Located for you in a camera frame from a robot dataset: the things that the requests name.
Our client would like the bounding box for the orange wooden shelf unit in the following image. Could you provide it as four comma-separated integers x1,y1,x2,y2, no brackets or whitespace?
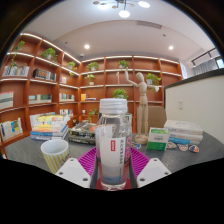
0,32,184,158

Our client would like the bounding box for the yellow striped white cup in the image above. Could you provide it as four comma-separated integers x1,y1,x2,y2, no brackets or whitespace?
40,138,71,175

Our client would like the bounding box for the window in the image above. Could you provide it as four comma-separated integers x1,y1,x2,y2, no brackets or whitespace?
214,56,224,69

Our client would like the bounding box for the colourful book stack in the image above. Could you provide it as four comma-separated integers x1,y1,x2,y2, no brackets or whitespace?
29,113,72,141

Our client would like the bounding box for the white partition with dark top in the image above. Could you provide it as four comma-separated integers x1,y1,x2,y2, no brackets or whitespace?
164,68,224,146

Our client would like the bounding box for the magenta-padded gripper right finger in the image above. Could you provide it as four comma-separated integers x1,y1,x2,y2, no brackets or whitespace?
129,147,172,189

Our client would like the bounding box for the green and white box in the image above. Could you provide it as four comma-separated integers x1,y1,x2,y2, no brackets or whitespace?
146,127,170,152

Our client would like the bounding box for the dark book stack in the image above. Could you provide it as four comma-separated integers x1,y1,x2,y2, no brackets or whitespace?
68,120,98,145

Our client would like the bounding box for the white book stack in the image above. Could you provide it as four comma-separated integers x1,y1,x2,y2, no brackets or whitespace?
163,119,204,147

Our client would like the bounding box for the wooden artist mannequin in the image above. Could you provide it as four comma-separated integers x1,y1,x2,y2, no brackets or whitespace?
124,69,161,145

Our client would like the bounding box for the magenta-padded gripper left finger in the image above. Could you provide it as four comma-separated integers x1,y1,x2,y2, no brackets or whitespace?
54,147,101,189

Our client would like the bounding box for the ceiling air vent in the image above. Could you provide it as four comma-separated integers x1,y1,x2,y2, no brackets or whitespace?
136,20,163,30

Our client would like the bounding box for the tan wooden chair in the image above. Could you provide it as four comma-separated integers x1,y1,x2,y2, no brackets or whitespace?
146,105,168,129

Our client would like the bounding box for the clear plastic water bottle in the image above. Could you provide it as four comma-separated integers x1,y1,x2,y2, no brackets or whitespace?
94,98,133,192

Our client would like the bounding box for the branched globe ceiling lamp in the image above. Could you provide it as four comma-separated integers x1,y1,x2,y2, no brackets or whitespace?
92,0,151,19

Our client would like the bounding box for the black ceiling track light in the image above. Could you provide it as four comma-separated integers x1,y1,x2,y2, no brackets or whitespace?
190,47,218,66

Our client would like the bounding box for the grey curtain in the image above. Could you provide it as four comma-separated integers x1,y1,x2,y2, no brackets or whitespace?
194,58,218,76

